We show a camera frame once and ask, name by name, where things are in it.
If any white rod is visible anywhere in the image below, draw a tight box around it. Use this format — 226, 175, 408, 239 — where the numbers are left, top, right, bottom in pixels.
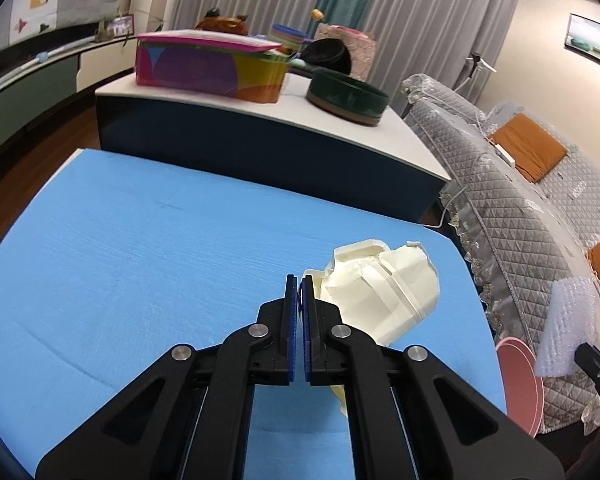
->
0, 35, 103, 98

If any grey quilted sofa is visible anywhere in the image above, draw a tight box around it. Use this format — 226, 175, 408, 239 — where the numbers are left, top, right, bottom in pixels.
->
402, 74, 600, 436

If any brown ornament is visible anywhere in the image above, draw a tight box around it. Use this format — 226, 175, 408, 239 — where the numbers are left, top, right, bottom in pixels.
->
195, 7, 251, 36

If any dark television cabinet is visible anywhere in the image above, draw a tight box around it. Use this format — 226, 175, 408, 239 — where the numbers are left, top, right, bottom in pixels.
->
0, 35, 138, 146

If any stack of coloured bowls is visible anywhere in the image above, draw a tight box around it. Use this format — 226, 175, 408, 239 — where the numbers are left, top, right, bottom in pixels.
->
271, 24, 306, 53

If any framed wall painting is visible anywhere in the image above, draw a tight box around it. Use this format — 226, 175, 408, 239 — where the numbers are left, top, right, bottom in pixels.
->
565, 12, 600, 68

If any pink plastic basin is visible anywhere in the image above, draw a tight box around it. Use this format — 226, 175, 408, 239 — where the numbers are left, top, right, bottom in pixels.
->
495, 337, 546, 437

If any white-topped coffee table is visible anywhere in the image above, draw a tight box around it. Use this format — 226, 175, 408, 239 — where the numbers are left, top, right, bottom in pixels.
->
95, 72, 453, 223

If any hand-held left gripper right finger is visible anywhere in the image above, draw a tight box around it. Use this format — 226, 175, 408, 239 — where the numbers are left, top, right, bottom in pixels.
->
302, 275, 565, 480

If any pink basket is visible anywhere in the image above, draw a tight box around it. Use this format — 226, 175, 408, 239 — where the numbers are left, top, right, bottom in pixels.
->
314, 22, 377, 83

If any blue table cover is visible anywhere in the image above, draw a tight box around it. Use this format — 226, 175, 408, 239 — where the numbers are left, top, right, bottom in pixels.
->
0, 148, 508, 480

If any small photo frame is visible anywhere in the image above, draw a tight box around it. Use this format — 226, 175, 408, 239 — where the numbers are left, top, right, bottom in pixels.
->
107, 15, 133, 38

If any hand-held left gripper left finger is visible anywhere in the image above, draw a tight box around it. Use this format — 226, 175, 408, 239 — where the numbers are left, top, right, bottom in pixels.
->
35, 274, 298, 480

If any small orange cushion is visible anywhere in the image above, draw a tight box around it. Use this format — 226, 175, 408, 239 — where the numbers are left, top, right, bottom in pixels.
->
487, 112, 568, 183

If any colourful rectangular box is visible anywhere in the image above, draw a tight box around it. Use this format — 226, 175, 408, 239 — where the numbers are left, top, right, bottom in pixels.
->
135, 30, 291, 105

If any white bubble wrap piece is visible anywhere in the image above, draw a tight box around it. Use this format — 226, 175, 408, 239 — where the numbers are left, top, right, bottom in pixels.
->
534, 276, 600, 378

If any white power cable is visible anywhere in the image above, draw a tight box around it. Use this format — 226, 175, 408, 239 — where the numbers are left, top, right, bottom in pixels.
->
432, 182, 471, 228

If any green round tin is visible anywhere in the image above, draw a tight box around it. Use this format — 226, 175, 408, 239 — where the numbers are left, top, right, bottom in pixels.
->
305, 67, 390, 127

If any cream paper packaging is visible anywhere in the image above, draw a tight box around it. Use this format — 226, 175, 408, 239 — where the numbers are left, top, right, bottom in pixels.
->
302, 241, 441, 418

